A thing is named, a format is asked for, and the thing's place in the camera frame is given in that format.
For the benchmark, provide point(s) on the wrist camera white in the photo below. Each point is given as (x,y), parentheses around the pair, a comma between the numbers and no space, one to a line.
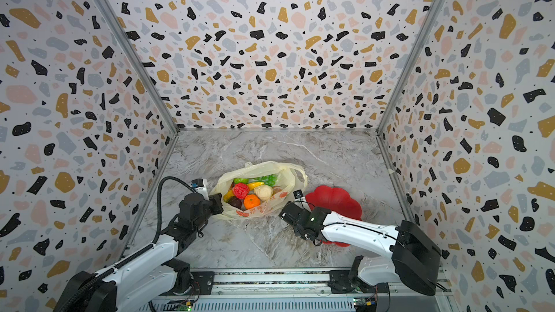
(201,187)
(298,196)

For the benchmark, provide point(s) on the orange fruit toy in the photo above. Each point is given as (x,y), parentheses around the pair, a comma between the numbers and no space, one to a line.
(251,201)

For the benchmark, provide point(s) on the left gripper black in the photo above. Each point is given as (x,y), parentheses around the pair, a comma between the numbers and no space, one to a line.
(215,202)

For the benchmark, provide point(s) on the green grapes bunch toy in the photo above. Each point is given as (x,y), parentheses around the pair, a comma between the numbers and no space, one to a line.
(269,180)

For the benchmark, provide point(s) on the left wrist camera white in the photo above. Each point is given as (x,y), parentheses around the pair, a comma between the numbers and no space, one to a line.
(201,187)

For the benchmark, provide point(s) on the red apple toy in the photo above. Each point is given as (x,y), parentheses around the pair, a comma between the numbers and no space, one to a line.
(241,190)

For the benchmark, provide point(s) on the yellow banana toy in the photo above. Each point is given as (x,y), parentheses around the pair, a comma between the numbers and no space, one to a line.
(251,185)

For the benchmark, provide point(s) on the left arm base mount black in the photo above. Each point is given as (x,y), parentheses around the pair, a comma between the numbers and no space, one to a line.
(192,285)

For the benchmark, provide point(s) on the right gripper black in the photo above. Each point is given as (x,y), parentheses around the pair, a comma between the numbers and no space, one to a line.
(296,232)

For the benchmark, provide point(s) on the lime green bumpy fruit toy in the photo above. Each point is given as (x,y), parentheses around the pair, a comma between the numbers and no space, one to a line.
(241,180)

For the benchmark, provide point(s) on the beige bun toy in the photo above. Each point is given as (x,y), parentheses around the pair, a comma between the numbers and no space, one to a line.
(264,192)

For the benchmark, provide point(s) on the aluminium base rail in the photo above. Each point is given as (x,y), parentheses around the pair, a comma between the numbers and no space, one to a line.
(296,289)

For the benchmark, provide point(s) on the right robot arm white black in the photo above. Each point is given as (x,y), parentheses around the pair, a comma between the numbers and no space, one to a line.
(405,254)

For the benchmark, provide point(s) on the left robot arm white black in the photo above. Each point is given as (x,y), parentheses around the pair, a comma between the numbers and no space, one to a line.
(154,269)

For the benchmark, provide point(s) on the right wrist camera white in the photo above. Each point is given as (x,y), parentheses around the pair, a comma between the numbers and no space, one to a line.
(298,196)

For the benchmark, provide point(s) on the cream plastic bag orange print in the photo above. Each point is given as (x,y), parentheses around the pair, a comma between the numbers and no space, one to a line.
(291,177)

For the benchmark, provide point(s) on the red flower-shaped plate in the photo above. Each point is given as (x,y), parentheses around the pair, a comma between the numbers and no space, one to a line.
(336,199)

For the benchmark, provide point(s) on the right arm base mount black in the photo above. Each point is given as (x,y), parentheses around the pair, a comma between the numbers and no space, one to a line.
(343,282)

